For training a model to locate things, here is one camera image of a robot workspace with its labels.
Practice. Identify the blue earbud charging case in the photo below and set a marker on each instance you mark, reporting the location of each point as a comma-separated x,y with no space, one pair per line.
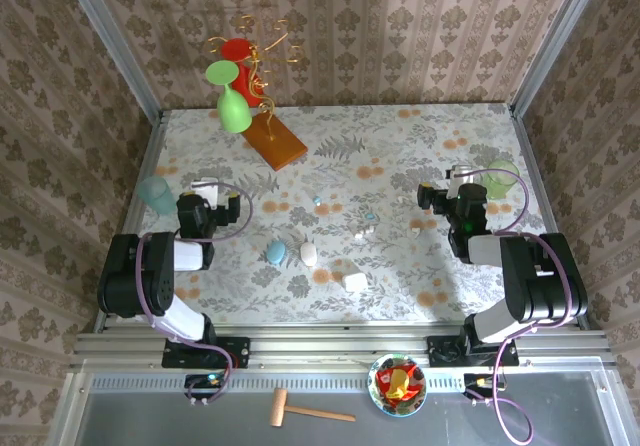
275,252

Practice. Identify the white oval earbud case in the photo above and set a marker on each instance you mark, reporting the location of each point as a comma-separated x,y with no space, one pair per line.
308,254

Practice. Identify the white square earbud case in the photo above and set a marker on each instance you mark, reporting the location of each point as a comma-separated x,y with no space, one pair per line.
355,282

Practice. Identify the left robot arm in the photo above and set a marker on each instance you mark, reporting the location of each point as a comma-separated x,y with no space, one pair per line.
125,276

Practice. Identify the green plastic cup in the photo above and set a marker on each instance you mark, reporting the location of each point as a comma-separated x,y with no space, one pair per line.
500,178

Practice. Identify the teal plastic cup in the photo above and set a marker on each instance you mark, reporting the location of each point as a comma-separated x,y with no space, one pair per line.
156,195

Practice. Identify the green plastic wine glass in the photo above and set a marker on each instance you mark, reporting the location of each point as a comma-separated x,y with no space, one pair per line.
233,111

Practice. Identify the small black circuit board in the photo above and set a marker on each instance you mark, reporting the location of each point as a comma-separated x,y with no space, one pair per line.
472,381
200,381

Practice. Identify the red plastic wine glass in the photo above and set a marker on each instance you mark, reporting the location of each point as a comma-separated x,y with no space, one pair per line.
235,48

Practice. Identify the red yellow snack packet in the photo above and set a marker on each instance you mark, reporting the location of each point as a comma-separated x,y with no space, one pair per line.
397,381

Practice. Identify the slotted metal strip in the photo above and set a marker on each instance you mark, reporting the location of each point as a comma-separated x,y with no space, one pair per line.
300,382

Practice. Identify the wooden mallet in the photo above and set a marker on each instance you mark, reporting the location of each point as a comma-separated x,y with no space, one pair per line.
278,408

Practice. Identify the patterned bowl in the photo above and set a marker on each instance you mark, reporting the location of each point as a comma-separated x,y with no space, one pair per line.
397,408

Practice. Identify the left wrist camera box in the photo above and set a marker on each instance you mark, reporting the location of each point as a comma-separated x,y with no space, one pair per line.
205,191

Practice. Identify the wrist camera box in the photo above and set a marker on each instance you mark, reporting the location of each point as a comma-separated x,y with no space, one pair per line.
205,191
460,178

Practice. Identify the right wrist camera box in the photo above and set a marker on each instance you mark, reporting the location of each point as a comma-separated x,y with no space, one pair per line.
460,178

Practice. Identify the aluminium table side rail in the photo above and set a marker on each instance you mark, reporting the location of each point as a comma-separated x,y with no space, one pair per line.
153,146
525,141

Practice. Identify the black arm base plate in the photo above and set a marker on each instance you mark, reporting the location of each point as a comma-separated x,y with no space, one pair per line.
240,353
437,353

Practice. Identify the aluminium mounting rail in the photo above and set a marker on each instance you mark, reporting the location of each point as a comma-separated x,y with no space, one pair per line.
325,346

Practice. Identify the aluminium frame post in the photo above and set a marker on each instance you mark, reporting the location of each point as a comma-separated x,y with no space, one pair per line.
115,41
556,41

